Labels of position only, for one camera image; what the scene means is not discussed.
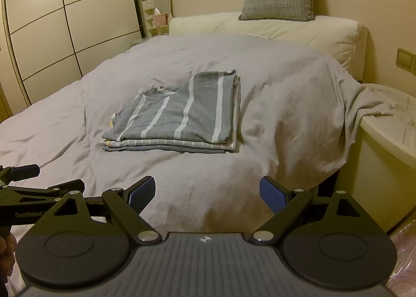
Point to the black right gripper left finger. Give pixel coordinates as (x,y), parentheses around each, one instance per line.
(125,206)

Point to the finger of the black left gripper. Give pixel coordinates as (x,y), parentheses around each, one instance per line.
(16,174)

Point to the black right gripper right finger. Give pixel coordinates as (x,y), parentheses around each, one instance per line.
(286,206)

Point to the grey white striped shirt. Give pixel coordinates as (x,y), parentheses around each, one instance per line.
(182,111)

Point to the person's left hand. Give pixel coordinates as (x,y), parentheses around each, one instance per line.
(7,256)

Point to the white patterned folded garment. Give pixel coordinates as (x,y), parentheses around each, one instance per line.
(169,140)

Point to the light grey bed sheet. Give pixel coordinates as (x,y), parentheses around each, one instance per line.
(206,116)

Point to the white bedside cabinet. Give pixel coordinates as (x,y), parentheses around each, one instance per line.
(380,171)

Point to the cream sliding wardrobe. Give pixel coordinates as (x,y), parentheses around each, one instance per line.
(48,44)

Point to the cream mattress headboard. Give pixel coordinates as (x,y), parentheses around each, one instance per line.
(343,39)

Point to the small shelf organiser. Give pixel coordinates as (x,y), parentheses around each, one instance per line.
(156,22)

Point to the wall socket plate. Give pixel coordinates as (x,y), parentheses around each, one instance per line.
(405,60)

